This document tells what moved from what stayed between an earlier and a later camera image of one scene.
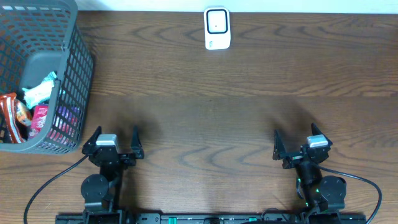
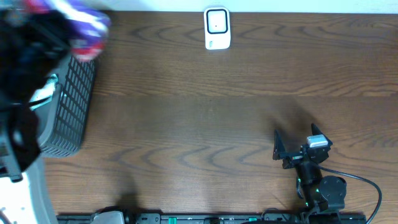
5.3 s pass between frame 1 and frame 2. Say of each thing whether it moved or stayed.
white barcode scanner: stayed
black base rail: stayed
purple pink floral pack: moved
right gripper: stayed
